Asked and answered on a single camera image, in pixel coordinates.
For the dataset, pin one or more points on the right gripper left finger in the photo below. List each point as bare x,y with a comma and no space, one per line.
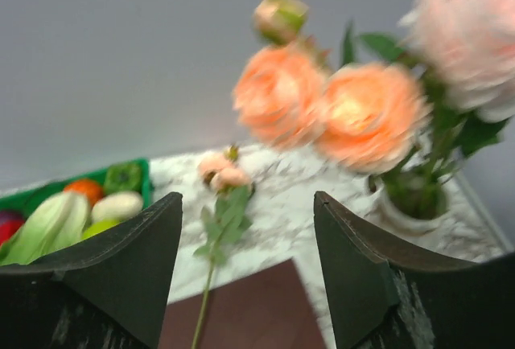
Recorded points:
109,291

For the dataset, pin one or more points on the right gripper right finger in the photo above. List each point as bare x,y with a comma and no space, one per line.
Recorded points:
384,292

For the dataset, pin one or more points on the red paper bouquet wrap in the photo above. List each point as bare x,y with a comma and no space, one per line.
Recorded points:
267,309

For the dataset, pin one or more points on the pink artificial flowers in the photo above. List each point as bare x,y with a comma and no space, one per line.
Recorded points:
226,223

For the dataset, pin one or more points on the pale pink rose stem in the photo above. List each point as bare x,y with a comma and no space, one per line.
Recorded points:
453,93

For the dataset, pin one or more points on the white ribbed ceramic vase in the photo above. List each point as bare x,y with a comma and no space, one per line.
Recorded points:
410,220

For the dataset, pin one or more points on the green apple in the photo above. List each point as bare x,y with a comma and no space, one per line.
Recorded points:
99,227

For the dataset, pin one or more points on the white radish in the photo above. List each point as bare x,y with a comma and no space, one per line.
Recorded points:
121,206

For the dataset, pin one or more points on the green cabbage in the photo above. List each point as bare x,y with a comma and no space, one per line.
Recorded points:
57,223

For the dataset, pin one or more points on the small orange at basket back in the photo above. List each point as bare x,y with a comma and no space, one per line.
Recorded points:
89,188

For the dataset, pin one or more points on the green bell pepper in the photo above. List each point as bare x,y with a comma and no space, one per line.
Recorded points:
125,176

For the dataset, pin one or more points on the red bell pepper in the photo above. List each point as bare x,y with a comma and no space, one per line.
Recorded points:
8,228

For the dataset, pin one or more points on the green plastic basket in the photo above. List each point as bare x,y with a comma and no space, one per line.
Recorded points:
27,200

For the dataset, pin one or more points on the purple onion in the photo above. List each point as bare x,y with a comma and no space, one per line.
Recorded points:
7,216

